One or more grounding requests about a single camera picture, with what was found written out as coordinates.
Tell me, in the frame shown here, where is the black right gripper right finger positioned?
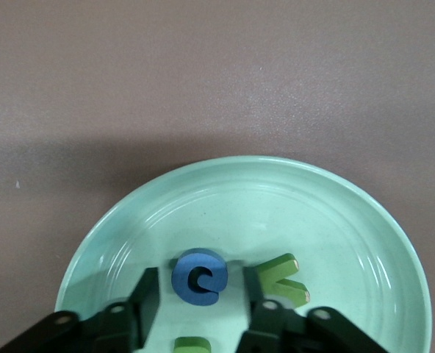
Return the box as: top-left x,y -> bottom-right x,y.
235,266 -> 384,353

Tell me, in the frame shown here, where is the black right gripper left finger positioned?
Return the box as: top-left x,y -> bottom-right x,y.
0,267 -> 162,353

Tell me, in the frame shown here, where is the green wooden letter N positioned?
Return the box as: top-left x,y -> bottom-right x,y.
256,252 -> 312,306

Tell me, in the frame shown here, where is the green wooden letter B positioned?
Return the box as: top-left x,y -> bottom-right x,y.
173,336 -> 213,353

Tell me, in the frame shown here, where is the blue wooden letter C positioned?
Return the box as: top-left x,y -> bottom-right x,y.
170,248 -> 229,307

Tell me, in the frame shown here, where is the mint green round plate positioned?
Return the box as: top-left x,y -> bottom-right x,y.
54,155 -> 434,353

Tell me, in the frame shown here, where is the brown table mat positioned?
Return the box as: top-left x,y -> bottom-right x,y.
0,0 -> 435,353

